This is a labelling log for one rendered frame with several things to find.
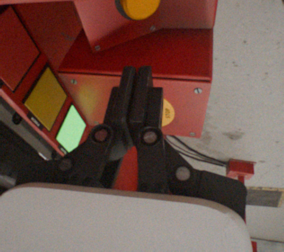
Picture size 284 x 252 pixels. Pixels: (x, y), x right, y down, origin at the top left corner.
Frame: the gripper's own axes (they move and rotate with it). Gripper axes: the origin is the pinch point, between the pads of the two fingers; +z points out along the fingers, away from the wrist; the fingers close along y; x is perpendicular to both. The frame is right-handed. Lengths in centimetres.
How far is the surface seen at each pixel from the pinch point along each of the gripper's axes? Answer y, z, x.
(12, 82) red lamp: -10.2, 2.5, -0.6
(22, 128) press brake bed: -19.6, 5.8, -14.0
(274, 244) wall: 271, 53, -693
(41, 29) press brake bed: -18.3, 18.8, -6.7
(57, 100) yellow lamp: -10.0, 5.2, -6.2
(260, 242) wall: 237, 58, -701
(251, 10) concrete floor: 32, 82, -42
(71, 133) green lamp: -10.1, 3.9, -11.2
